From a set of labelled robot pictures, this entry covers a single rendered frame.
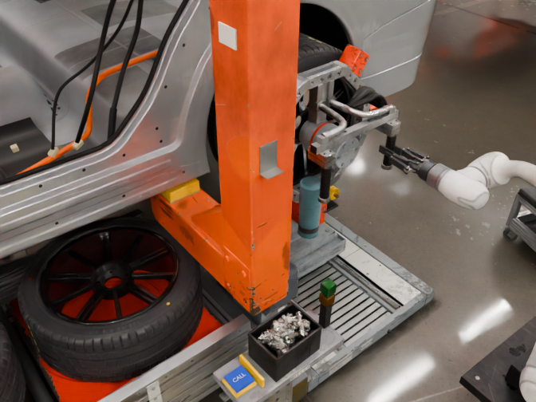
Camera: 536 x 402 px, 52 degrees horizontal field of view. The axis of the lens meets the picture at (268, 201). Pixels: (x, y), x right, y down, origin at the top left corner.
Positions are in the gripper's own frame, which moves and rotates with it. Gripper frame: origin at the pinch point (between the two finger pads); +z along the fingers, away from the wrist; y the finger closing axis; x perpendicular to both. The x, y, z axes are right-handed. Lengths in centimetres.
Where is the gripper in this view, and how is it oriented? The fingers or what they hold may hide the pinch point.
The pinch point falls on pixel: (390, 149)
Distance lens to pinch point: 216.3
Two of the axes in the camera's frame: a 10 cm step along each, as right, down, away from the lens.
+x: 0.1, -7.9, -6.1
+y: 7.8, -3.8, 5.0
